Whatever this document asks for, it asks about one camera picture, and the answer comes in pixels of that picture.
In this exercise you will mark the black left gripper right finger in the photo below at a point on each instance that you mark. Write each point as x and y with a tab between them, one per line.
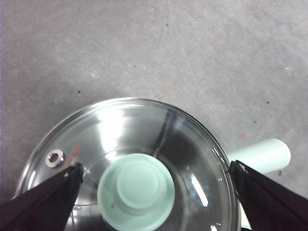
272	204

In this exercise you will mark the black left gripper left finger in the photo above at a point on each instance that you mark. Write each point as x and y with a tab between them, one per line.
41	207

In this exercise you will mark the glass pot lid green knob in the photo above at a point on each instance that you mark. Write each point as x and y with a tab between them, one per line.
137	187

